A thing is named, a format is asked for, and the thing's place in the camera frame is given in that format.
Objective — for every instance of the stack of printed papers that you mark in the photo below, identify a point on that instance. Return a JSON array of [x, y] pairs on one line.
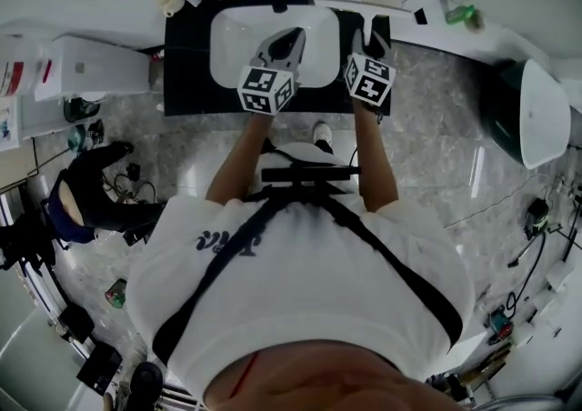
[[18, 82]]

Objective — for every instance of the white cup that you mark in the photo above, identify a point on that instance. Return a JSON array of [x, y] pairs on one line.
[[169, 2]]

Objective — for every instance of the teal power tool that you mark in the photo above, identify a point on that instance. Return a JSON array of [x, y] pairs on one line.
[[500, 325]]

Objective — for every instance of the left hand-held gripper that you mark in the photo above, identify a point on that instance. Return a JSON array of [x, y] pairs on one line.
[[266, 91]]

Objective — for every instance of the black chest harness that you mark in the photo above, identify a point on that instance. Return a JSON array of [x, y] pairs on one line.
[[400, 263]]

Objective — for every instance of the black box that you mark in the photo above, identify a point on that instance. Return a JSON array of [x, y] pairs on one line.
[[101, 366], [75, 323]]

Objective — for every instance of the white sink basin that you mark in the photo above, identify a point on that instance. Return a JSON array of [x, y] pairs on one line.
[[236, 45]]

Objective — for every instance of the small green floor bottle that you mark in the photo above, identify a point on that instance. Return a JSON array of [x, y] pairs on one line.
[[116, 293]]

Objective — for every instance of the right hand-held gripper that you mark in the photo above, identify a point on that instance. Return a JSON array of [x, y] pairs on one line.
[[369, 79]]

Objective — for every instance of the person's white t-shirt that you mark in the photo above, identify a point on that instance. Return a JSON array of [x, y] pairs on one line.
[[295, 291]]

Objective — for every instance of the black vanity counter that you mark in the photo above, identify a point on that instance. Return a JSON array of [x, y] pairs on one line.
[[186, 63]]

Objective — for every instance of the person's right forearm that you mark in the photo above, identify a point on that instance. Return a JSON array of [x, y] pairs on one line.
[[375, 159]]

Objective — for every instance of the black round stool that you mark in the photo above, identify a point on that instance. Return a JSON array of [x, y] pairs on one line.
[[146, 379]]

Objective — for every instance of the dark round container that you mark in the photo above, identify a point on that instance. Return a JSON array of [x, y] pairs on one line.
[[79, 109]]

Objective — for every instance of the small black block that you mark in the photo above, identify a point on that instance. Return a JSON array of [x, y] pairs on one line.
[[420, 16]]

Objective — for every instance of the black and green device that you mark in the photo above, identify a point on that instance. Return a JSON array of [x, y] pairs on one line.
[[537, 217]]

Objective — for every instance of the white toilet tank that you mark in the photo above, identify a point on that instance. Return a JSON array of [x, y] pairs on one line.
[[100, 63]]

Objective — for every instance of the black tripod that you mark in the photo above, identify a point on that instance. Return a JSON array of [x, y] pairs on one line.
[[25, 241]]

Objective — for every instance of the person's white shoe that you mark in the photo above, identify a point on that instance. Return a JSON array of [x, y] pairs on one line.
[[322, 132]]

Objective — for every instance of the person's left forearm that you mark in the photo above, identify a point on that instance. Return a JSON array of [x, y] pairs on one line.
[[236, 159]]

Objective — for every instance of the black chest bar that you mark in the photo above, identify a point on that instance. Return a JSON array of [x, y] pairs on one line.
[[309, 173]]

